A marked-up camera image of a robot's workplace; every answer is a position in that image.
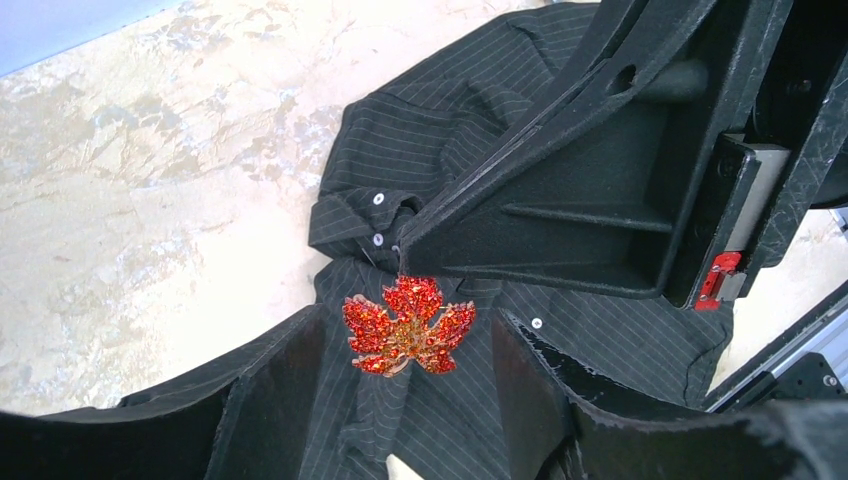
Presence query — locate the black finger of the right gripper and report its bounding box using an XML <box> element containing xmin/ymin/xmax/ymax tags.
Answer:
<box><xmin>400</xmin><ymin>1</ymin><xmax>716</xmax><ymax>299</ymax></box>

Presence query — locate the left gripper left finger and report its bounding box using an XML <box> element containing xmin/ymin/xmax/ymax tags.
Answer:
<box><xmin>1</xmin><ymin>305</ymin><xmax>327</xmax><ymax>479</ymax></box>

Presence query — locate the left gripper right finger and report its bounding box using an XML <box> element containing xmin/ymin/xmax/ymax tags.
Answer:
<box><xmin>491</xmin><ymin>311</ymin><xmax>847</xmax><ymax>479</ymax></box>

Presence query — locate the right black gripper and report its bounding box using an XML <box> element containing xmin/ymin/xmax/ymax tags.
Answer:
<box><xmin>664</xmin><ymin>1</ymin><xmax>847</xmax><ymax>311</ymax></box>

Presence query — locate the orange maple leaf brooch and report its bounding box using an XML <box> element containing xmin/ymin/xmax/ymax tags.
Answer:
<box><xmin>342</xmin><ymin>276</ymin><xmax>477</xmax><ymax>378</ymax></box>

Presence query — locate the black pinstriped shirt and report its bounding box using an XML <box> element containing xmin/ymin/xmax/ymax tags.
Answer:
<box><xmin>298</xmin><ymin>3</ymin><xmax>733</xmax><ymax>479</ymax></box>

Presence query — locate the aluminium rail frame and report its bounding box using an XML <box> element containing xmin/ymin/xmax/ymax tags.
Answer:
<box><xmin>704</xmin><ymin>284</ymin><xmax>847</xmax><ymax>413</ymax></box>

